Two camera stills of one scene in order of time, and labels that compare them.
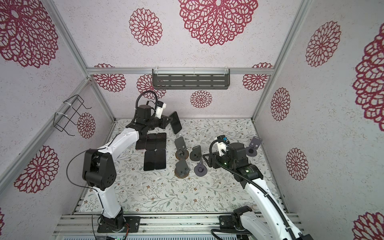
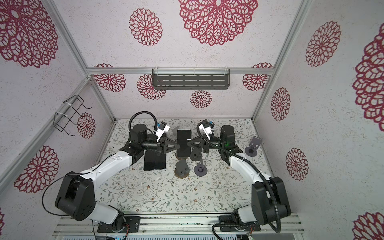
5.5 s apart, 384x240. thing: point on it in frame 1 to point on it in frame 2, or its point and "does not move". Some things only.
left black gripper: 164,122 to 165,148
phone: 160,159 does not move
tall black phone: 149,161 does not move
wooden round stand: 182,169 does not move
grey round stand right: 252,150 does not move
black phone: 175,123 to 184,150
